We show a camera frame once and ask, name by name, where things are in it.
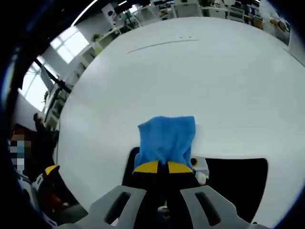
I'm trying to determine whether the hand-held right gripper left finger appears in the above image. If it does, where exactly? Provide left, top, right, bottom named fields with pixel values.
left=89, top=160, right=168, bottom=229

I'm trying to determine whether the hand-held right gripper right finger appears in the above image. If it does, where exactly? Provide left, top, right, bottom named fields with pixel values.
left=166, top=161, right=254, bottom=229

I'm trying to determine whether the blue cleaning cloth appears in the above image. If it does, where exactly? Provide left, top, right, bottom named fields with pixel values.
left=133, top=115, right=197, bottom=173

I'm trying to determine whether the white divider panel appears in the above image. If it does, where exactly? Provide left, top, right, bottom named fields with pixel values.
left=287, top=28, right=305, bottom=67

